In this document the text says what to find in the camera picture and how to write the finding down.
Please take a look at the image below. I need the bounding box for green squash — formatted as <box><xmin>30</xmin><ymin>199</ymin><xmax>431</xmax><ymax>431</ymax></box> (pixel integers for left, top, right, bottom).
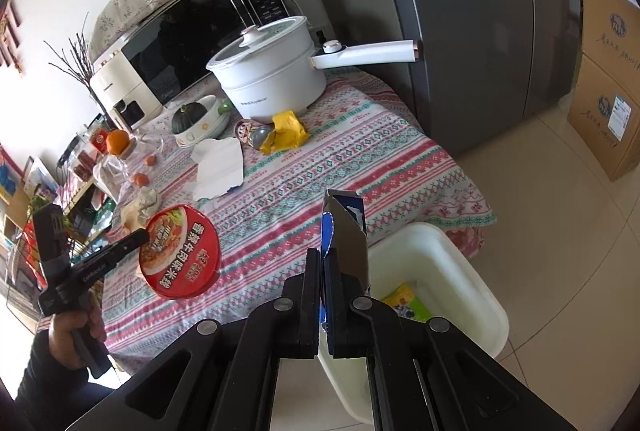
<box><xmin>172</xmin><ymin>103</ymin><xmax>208</xmax><ymax>134</ymax></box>

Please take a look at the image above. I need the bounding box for vase with dry twigs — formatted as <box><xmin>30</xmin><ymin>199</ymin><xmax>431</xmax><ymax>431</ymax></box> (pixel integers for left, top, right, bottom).
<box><xmin>45</xmin><ymin>13</ymin><xmax>118</xmax><ymax>129</ymax></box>

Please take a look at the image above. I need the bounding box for white torn paper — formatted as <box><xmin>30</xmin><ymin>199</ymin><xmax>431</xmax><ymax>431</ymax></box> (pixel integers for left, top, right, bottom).
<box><xmin>191</xmin><ymin>137</ymin><xmax>245</xmax><ymax>202</ymax></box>

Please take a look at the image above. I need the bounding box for jar of red strips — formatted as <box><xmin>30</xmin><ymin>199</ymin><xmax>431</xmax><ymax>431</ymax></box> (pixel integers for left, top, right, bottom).
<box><xmin>75</xmin><ymin>151</ymin><xmax>98</xmax><ymax>176</ymax></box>

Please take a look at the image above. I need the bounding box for red instant noodle bowl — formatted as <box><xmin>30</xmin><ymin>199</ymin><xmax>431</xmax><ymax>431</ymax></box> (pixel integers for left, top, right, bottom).
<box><xmin>138</xmin><ymin>205</ymin><xmax>221</xmax><ymax>299</ymax></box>

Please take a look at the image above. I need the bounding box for person's left hand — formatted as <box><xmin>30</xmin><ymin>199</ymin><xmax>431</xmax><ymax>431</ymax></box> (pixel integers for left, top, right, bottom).
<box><xmin>47</xmin><ymin>306</ymin><xmax>108</xmax><ymax>370</ymax></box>

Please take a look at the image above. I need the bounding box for cream air fryer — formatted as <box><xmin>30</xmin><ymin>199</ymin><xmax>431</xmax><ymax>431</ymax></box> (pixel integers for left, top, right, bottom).
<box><xmin>90</xmin><ymin>51</ymin><xmax>166</xmax><ymax>132</ymax></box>

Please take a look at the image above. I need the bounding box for patterned tablecloth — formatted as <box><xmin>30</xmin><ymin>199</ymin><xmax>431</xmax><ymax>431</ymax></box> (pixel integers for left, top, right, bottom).
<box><xmin>97</xmin><ymin>66</ymin><xmax>496</xmax><ymax>374</ymax></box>

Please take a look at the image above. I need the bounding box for clear plastic bag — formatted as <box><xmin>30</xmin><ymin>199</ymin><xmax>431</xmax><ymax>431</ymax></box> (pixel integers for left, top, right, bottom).
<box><xmin>94</xmin><ymin>156</ymin><xmax>132</xmax><ymax>199</ymax></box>

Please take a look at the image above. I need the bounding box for crumpled small wrapper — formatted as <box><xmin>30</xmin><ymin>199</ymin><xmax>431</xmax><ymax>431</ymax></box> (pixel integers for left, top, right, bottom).
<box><xmin>235</xmin><ymin>118</ymin><xmax>273</xmax><ymax>150</ymax></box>

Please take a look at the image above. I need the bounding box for grey refrigerator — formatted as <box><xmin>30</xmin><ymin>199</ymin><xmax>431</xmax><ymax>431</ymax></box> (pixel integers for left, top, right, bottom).
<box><xmin>280</xmin><ymin>0</ymin><xmax>583</xmax><ymax>156</ymax></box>

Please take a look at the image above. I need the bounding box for person's left forearm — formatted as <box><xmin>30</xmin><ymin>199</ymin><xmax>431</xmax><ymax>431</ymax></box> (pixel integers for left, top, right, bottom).
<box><xmin>12</xmin><ymin>336</ymin><xmax>131</xmax><ymax>417</ymax></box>

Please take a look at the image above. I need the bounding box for crumpled beige bag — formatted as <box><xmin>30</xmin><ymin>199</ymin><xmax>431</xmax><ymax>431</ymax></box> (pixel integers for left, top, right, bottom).
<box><xmin>122</xmin><ymin>187</ymin><xmax>160</xmax><ymax>229</ymax></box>

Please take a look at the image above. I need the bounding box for green snack packet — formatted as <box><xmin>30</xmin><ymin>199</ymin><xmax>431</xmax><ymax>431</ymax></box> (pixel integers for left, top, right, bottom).
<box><xmin>382</xmin><ymin>283</ymin><xmax>435</xmax><ymax>323</ymax></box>

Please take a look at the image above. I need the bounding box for white plastic bin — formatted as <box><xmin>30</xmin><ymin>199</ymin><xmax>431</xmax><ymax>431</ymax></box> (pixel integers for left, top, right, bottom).
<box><xmin>320</xmin><ymin>222</ymin><xmax>510</xmax><ymax>427</ymax></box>

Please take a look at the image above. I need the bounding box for glass pot lid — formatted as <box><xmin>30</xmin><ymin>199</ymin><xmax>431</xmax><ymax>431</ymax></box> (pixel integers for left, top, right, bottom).
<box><xmin>207</xmin><ymin>16</ymin><xmax>308</xmax><ymax>69</ymax></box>

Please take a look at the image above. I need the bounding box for black microwave oven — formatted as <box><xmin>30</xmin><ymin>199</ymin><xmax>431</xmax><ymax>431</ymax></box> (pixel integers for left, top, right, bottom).
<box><xmin>121</xmin><ymin>0</ymin><xmax>291</xmax><ymax>104</ymax></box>

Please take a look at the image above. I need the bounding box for blue cardboard box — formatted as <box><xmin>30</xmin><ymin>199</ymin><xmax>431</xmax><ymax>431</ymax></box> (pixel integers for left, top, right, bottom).
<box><xmin>320</xmin><ymin>188</ymin><xmax>372</xmax><ymax>332</ymax></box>

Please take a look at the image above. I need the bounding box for black wire rack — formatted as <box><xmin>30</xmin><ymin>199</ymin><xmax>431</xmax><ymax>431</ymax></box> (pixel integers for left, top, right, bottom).
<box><xmin>5</xmin><ymin>146</ymin><xmax>121</xmax><ymax>307</ymax></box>

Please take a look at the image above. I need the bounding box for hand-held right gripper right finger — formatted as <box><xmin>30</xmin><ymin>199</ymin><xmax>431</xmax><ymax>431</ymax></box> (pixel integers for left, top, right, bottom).
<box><xmin>324</xmin><ymin>261</ymin><xmax>576</xmax><ymax>431</ymax></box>

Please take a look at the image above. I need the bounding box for red wall decoration strip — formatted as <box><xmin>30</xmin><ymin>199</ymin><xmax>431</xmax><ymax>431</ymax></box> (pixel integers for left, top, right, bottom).
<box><xmin>0</xmin><ymin>3</ymin><xmax>25</xmax><ymax>74</ymax></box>

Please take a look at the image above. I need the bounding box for white electric pot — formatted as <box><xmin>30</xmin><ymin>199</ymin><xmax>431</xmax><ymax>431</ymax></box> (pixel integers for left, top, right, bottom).
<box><xmin>206</xmin><ymin>16</ymin><xmax>423</xmax><ymax>122</ymax></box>

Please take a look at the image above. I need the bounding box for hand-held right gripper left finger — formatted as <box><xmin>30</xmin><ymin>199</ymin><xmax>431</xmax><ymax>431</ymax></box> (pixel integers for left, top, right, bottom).
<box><xmin>65</xmin><ymin>249</ymin><xmax>321</xmax><ymax>431</ymax></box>

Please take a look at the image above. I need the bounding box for orange fruit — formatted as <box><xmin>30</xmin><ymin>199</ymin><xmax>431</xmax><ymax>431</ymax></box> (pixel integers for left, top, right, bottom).
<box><xmin>106</xmin><ymin>129</ymin><xmax>130</xmax><ymax>156</ymax></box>

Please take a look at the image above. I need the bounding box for white plate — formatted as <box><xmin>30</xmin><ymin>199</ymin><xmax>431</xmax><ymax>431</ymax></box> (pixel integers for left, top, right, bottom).
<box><xmin>175</xmin><ymin>126</ymin><xmax>232</xmax><ymax>150</ymax></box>

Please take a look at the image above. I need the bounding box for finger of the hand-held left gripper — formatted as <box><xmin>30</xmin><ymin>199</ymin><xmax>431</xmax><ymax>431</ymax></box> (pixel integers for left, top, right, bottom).
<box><xmin>97</xmin><ymin>230</ymin><xmax>151</xmax><ymax>270</ymax></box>

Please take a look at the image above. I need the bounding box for yellow packet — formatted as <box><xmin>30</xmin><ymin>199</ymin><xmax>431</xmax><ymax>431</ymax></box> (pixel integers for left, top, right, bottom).
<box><xmin>258</xmin><ymin>110</ymin><xmax>311</xmax><ymax>155</ymax></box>

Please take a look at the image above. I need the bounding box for white ceramic bowl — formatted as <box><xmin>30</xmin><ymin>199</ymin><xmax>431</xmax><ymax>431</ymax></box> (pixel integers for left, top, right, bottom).
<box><xmin>175</xmin><ymin>95</ymin><xmax>232</xmax><ymax>140</ymax></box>

